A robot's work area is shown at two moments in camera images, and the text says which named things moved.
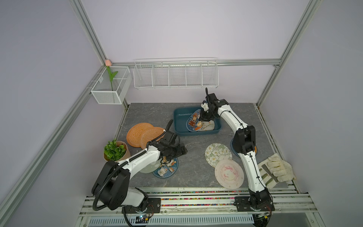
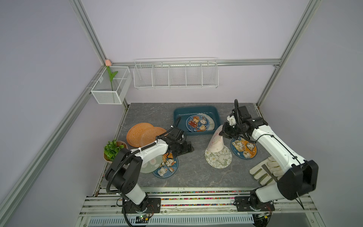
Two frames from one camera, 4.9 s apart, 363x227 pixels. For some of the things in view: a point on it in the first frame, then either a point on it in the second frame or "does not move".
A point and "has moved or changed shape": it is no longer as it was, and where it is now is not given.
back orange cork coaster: (134, 133) does not move
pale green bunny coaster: (151, 167) does not move
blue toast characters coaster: (193, 124) has moved or changed shape
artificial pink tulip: (108, 63) does not move
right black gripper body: (206, 115) -> (231, 131)
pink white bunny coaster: (229, 174) -> (217, 144)
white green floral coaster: (214, 151) does not move
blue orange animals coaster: (167, 169) does not move
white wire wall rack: (176, 73) does not move
